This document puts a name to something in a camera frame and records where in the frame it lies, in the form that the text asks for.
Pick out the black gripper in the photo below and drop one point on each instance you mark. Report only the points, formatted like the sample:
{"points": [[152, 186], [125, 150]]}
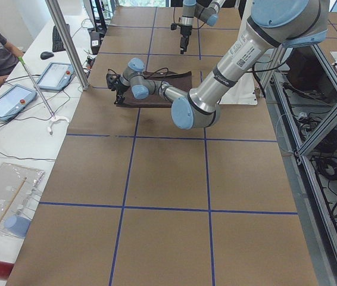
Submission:
{"points": [[120, 88], [183, 31]]}

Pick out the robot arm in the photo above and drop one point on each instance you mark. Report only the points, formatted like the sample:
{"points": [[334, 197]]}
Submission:
{"points": [[191, 10], [270, 24]]}

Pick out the far teach pendant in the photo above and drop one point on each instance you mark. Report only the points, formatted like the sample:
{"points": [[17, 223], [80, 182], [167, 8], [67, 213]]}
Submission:
{"points": [[56, 77]]}

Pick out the teach pendant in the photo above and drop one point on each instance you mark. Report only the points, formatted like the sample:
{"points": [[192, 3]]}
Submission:
{"points": [[14, 101], [56, 77]]}

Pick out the white plastic hook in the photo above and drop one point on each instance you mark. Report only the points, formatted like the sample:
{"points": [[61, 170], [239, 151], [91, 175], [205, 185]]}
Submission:
{"points": [[55, 119]]}

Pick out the black keyboard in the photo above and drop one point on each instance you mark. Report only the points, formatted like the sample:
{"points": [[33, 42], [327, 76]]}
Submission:
{"points": [[57, 41]]}

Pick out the black computer mouse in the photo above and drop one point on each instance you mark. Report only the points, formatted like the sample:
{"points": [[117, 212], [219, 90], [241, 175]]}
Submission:
{"points": [[46, 55]]}

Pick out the near teach pendant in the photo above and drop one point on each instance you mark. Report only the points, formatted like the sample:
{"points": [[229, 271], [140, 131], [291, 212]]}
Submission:
{"points": [[14, 101]]}

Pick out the wooden rod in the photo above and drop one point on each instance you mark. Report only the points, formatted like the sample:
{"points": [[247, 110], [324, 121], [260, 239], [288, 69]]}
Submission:
{"points": [[6, 204]]}

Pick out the blue plastic container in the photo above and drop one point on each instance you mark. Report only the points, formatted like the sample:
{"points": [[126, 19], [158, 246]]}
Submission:
{"points": [[17, 225]]}

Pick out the green handled metal rod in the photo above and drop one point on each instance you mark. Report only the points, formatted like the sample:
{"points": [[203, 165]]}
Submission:
{"points": [[37, 87]]}

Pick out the aluminium frame post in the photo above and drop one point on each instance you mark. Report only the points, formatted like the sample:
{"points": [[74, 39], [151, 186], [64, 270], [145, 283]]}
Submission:
{"points": [[59, 21]]}

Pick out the aluminium frame structure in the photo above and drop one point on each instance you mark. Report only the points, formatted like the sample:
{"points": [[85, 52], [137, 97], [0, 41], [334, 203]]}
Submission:
{"points": [[302, 84]]}

